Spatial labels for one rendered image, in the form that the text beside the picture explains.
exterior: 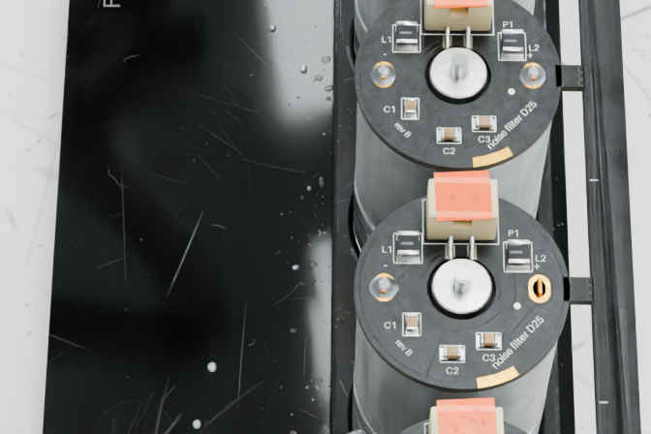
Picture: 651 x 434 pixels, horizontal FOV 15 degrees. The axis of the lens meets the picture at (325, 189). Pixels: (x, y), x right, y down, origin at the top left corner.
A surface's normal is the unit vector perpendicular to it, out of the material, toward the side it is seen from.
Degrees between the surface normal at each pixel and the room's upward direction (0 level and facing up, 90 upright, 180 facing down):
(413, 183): 90
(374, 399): 90
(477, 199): 0
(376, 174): 90
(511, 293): 0
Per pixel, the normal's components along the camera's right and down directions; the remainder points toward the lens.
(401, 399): -0.54, 0.76
